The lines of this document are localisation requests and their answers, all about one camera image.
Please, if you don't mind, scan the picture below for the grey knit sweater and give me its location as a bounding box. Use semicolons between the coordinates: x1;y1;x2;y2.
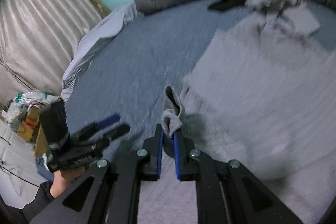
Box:
136;0;336;224

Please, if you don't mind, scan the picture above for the person left forearm black sleeve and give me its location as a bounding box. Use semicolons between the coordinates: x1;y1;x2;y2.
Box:
21;181;54;223

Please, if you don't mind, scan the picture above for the person left hand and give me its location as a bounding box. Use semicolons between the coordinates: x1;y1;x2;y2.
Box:
50;166;85;198

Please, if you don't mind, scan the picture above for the blue patterned bed sheet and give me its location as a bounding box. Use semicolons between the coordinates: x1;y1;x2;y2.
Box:
64;0;336;162

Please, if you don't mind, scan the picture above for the striped curtain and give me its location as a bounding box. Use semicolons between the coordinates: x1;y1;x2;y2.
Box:
1;0;102;106

